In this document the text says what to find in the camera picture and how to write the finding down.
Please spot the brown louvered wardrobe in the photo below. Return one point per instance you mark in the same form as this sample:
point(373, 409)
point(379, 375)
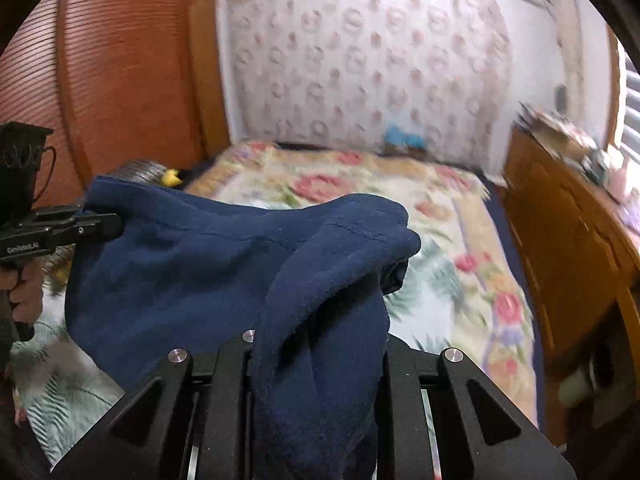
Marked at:
point(114, 81)

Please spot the pink circle patterned curtain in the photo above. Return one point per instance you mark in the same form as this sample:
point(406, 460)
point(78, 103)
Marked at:
point(338, 73)

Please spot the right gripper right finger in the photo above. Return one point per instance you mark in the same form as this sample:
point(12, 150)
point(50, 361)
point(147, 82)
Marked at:
point(404, 448)

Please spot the wooden side cabinet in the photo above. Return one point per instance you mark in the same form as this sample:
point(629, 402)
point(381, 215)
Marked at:
point(582, 269)

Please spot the person's left hand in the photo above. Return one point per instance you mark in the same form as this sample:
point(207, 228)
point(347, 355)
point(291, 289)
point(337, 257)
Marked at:
point(24, 290)

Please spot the striped window blind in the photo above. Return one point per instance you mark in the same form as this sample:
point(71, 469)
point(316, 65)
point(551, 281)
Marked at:
point(628, 121)

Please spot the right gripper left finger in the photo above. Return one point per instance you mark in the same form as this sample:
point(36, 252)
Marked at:
point(223, 445)

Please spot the yellow plush toy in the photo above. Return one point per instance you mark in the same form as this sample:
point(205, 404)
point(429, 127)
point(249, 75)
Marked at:
point(171, 178)

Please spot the small round fan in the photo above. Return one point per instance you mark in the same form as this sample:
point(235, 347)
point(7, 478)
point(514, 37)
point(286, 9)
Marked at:
point(560, 99)

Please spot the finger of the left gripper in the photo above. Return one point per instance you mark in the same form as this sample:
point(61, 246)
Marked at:
point(97, 227)

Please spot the palm leaf print blanket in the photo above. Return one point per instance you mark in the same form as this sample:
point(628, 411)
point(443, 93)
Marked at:
point(63, 392)

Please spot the pink bottle on cabinet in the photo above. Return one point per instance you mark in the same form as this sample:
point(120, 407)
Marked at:
point(616, 181)

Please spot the beige tied side curtain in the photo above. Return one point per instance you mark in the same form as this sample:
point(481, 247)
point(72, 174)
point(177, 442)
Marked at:
point(569, 36)

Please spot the cardboard box on cabinet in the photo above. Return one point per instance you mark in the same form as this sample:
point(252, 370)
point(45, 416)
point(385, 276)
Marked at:
point(561, 144)

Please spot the dark circle patterned pillow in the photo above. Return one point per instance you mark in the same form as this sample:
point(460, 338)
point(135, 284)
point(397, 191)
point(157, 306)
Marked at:
point(140, 170)

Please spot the floral bed quilt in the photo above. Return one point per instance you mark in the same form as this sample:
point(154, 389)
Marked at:
point(494, 325)

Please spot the navy blue printed t-shirt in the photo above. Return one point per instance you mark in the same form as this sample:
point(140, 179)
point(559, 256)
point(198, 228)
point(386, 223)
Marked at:
point(308, 283)

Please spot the box with blue cloth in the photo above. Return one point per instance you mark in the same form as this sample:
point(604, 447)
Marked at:
point(397, 142)

